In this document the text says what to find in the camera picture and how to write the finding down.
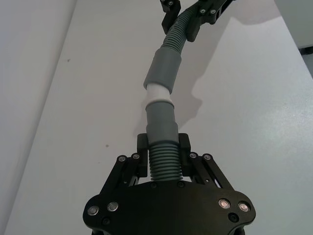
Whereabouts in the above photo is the white plastic pipe connector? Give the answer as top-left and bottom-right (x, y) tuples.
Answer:
(146, 82), (172, 105)

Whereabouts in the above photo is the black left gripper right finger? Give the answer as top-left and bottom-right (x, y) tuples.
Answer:
(178, 133), (233, 192)

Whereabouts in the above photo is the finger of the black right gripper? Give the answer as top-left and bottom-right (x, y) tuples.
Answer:
(186, 0), (237, 42)
(160, 0), (183, 33)

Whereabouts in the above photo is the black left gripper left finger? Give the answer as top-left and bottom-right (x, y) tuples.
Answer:
(97, 133), (150, 196)

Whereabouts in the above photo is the grey corrugated hose with cuff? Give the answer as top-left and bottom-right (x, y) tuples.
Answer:
(143, 7), (195, 95)
(145, 100), (183, 182)

